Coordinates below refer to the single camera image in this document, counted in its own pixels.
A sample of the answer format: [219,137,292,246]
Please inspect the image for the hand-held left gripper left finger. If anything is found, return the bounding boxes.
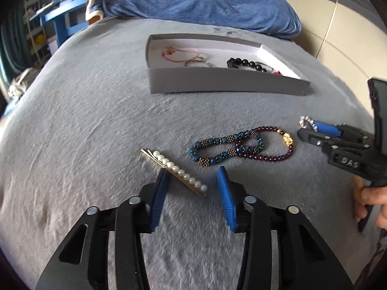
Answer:
[34,167,170,290]

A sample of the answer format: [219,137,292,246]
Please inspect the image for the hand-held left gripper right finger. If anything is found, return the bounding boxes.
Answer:
[216,166,354,290]

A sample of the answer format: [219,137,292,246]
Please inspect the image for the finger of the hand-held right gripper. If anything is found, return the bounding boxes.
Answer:
[297,128,372,154]
[313,121,374,143]

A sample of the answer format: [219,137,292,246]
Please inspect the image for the small pearl bracelet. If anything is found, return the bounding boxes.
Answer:
[299,115,318,132]

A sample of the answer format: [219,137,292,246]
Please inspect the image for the pearl hair clip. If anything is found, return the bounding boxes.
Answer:
[141,149,208,198]

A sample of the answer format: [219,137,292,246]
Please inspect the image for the large black bead bracelet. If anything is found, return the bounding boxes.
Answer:
[227,57,273,73]

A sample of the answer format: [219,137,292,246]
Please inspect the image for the grey cardboard box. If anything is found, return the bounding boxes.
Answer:
[146,33,311,96]

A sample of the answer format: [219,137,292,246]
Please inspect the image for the silver bangle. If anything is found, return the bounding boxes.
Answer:
[184,57,214,68]

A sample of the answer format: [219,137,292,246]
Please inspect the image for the pink string bracelet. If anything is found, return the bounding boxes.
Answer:
[162,46,209,65]

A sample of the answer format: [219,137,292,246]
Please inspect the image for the person's right hand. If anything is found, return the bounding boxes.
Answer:
[352,177,387,229]

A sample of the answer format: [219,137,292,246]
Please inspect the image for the beige wardrobe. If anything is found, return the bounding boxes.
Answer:
[283,0,387,82]

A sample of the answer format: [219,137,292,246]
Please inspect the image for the blue blanket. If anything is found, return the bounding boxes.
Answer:
[94,0,303,40]

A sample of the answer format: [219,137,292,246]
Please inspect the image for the fleece-lined denim jacket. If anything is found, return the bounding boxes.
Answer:
[85,0,105,25]

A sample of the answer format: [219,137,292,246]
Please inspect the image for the blue desk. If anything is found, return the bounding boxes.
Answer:
[30,0,100,46]

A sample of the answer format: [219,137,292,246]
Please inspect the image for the white shelf cart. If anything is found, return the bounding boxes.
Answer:
[24,0,50,61]

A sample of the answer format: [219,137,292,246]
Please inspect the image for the teal curtain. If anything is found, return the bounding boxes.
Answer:
[0,6,31,79]

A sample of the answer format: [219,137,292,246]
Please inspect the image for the dark red bead bracelet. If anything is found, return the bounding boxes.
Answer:
[251,126,295,164]

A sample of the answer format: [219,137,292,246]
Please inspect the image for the teal bead bracelet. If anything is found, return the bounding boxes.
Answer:
[189,130,265,167]

